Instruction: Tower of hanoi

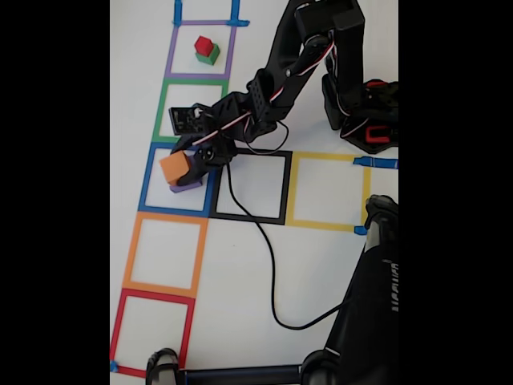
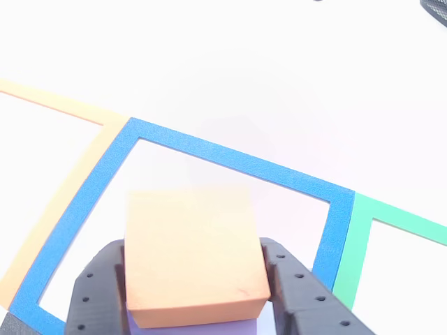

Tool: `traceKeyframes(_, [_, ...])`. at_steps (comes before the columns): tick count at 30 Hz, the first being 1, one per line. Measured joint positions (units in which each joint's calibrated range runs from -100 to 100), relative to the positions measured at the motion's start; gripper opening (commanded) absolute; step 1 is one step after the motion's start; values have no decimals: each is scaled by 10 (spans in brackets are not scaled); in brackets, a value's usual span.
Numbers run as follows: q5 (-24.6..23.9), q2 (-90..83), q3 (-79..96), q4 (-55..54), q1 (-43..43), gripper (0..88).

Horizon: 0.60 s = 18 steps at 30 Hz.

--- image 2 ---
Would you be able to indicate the large purple square block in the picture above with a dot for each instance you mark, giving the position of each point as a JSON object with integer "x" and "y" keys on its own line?
{"x": 209, "y": 328}

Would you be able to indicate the orange square block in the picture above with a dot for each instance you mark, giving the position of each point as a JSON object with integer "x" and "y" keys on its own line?
{"x": 190, "y": 251}

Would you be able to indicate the black mesh object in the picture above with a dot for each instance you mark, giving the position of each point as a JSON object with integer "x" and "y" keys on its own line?
{"x": 434, "y": 12}

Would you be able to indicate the green square frame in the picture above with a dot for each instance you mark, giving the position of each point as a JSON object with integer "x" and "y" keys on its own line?
{"x": 352, "y": 251}

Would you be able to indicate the black square frame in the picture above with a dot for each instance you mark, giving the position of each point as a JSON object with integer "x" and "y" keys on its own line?
{"x": 14, "y": 326}

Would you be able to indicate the orange square frame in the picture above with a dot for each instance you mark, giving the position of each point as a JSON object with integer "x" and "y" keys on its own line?
{"x": 59, "y": 181}

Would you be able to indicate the blue square frame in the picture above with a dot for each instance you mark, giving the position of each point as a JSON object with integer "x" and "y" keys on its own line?
{"x": 227, "y": 153}

